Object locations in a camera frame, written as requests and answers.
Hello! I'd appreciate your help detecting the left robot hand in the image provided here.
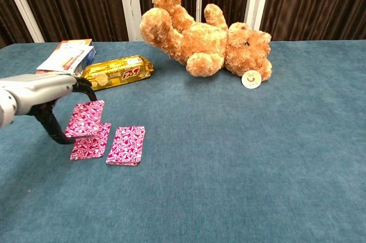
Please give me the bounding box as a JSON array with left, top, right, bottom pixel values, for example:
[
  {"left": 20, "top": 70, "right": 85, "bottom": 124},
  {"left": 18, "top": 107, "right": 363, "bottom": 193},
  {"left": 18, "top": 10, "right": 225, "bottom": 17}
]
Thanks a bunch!
[{"left": 0, "top": 73, "right": 100, "bottom": 145}]

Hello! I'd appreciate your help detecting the white blue orange box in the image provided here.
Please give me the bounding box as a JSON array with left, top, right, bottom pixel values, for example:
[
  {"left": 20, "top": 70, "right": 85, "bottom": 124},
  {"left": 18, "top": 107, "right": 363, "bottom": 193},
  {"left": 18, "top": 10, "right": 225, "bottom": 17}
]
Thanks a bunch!
[{"left": 35, "top": 38, "right": 97, "bottom": 78}]

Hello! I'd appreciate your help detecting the gold biscuit pack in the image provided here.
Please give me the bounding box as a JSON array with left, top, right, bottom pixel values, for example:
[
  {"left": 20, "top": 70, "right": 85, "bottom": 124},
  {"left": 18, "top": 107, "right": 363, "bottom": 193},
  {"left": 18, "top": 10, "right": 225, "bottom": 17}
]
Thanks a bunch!
[{"left": 80, "top": 55, "right": 156, "bottom": 92}]

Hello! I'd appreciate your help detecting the brown teddy bear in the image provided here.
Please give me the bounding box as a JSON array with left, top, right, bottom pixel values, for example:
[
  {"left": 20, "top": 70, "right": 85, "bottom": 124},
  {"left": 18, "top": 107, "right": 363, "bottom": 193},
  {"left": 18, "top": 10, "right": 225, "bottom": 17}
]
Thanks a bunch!
[{"left": 139, "top": 0, "right": 273, "bottom": 82}]

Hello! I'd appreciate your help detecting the round white teddy tag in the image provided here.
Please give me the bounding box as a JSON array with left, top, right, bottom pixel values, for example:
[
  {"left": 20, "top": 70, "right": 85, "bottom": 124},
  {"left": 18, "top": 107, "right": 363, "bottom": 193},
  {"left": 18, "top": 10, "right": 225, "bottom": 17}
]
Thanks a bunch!
[{"left": 241, "top": 69, "right": 262, "bottom": 89}]

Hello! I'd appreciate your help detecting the dark brown curtain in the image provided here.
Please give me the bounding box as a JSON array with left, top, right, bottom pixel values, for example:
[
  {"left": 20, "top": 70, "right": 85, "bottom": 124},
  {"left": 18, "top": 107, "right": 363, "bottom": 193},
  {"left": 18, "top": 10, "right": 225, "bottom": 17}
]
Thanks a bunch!
[{"left": 0, "top": 0, "right": 366, "bottom": 50}]

